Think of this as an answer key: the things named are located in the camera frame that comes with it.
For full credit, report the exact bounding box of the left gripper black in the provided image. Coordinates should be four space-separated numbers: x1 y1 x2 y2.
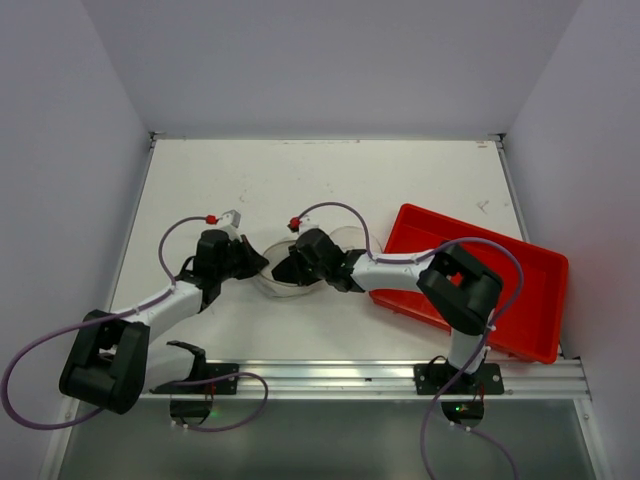
216 234 268 281

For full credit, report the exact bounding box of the white mesh laundry bag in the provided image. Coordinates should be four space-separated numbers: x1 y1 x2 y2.
253 225 365 299

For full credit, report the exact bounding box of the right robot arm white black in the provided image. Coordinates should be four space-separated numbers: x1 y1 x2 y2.
272 228 503 393

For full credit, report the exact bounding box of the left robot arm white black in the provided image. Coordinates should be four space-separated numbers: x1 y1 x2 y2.
59 229 269 414

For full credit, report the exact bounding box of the red plastic tray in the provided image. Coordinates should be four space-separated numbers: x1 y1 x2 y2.
369 203 569 364

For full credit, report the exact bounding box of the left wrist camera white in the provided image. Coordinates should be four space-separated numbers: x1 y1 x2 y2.
205 210 241 238

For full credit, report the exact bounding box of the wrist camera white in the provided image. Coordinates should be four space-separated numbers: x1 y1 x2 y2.
287 215 319 235
205 210 241 238

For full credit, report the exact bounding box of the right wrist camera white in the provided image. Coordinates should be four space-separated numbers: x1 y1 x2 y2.
287 215 319 235

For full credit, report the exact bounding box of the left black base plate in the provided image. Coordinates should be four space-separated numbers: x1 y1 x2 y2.
151 362 239 395

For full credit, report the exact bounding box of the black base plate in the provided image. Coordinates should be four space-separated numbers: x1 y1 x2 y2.
151 362 239 395
413 362 505 396

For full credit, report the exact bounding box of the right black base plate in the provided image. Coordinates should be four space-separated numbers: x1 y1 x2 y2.
413 362 505 396

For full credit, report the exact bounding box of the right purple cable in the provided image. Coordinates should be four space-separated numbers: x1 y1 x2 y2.
299 201 525 480

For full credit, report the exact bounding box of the aluminium mounting rail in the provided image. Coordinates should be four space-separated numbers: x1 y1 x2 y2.
144 359 591 401

